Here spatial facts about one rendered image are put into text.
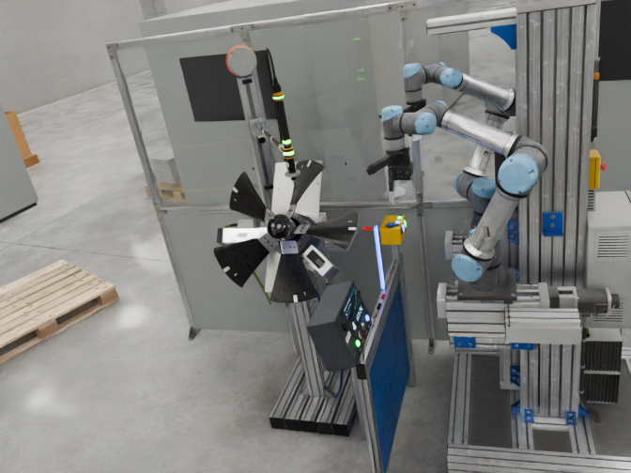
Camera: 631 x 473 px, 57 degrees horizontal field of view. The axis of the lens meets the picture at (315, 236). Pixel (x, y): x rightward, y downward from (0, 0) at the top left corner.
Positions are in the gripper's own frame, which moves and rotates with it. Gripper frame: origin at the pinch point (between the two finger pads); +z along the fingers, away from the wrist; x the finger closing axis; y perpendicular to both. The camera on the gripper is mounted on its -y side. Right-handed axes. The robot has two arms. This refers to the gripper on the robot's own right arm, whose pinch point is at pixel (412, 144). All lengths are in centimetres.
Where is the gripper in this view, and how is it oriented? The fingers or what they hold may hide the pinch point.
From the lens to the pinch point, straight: 272.5
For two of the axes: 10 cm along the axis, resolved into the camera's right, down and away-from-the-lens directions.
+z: 1.6, 8.9, 4.3
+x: 2.9, -4.5, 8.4
